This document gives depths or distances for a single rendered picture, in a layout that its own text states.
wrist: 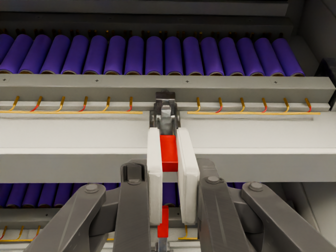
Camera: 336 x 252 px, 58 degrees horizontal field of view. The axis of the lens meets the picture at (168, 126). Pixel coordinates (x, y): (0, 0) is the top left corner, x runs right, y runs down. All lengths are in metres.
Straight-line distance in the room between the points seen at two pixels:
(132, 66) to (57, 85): 0.07
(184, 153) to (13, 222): 0.31
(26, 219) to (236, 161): 0.27
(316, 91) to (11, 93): 0.28
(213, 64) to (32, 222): 0.29
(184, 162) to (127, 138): 0.12
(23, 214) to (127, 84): 0.23
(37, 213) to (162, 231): 0.16
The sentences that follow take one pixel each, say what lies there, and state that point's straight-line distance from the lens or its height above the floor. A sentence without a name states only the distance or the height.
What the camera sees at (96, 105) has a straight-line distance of 0.29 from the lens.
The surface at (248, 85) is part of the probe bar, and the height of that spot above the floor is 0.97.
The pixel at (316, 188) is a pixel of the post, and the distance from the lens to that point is 0.40.
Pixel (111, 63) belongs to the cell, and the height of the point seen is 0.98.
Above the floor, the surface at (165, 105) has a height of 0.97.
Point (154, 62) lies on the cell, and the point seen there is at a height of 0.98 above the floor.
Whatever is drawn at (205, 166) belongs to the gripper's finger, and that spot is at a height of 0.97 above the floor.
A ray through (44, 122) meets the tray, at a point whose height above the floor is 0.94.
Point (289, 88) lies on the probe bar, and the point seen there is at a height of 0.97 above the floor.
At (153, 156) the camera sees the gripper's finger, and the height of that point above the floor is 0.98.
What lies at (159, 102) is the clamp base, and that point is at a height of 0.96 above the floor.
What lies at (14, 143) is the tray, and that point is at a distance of 0.28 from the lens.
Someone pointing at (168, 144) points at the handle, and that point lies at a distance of 0.21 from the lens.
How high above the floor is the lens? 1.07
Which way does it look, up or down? 29 degrees down
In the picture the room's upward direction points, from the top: 1 degrees clockwise
